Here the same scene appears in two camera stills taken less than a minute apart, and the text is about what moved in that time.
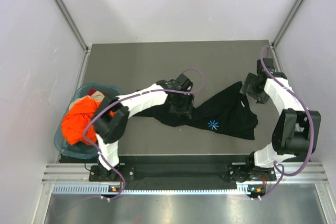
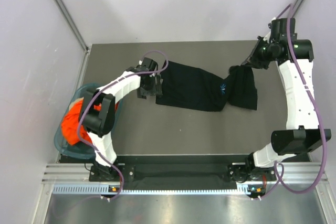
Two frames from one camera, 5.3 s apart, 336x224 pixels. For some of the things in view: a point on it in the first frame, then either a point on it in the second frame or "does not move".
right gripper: (261, 98) to (252, 60)
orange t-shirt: (76, 119) does not move
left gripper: (186, 109) to (156, 89)
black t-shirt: (227, 113) to (185, 87)
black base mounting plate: (187, 169) does not move
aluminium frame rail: (313, 172) does not move
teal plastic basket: (85, 150) does not move
